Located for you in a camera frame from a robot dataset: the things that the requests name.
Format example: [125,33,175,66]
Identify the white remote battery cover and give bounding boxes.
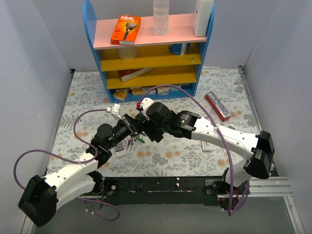
[227,124,236,130]

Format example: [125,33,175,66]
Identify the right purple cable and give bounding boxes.
[138,84,251,216]

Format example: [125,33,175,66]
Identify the white air conditioner remote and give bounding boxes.
[197,110,208,118]

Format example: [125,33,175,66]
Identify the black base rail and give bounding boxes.
[86,176,230,209]

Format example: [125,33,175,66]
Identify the small white remote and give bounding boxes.
[201,141,212,152]

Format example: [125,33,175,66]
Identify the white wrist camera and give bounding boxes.
[136,98,154,115]
[106,103,122,120]

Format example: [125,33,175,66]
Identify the orange razor box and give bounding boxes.
[111,15,141,46]

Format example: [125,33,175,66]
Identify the pile of coloured batteries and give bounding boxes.
[127,135,145,146]

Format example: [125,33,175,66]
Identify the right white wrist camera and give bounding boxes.
[136,98,154,115]

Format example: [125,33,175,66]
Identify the pale green small box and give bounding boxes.
[169,84,181,92]

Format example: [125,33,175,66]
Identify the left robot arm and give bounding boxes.
[18,113,148,227]

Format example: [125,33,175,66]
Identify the red toothpaste box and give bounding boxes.
[205,91,231,121]

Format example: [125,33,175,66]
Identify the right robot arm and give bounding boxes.
[139,98,275,194]

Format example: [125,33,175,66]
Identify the grey white remote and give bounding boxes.
[114,141,127,157]

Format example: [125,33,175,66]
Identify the white orange small box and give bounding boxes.
[141,86,156,95]

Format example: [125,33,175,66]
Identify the purple cable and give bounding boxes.
[138,84,251,216]
[13,109,121,221]

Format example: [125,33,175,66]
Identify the blue wooden shelf unit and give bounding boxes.
[82,0,215,103]

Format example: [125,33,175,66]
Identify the blue white tin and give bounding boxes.
[168,43,191,56]

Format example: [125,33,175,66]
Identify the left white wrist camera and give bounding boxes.
[106,103,122,120]

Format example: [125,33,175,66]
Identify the red white book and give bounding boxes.
[117,68,154,82]

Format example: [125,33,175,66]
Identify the white plastic bottle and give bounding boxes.
[193,0,214,37]

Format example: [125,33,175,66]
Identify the yellow soap box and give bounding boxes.
[113,91,129,101]

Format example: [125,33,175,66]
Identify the clear plastic bottle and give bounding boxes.
[153,0,170,36]

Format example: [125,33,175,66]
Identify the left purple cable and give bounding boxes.
[13,109,121,221]

